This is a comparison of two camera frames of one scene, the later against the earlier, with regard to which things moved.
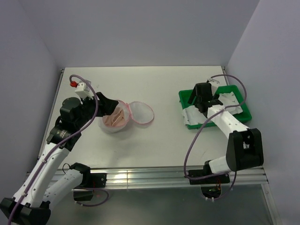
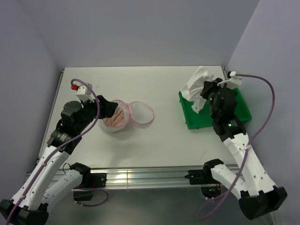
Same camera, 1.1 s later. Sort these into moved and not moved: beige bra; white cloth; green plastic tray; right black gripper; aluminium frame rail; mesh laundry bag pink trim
Moved: white cloth; right black gripper
Not moved: aluminium frame rail; green plastic tray; beige bra; mesh laundry bag pink trim
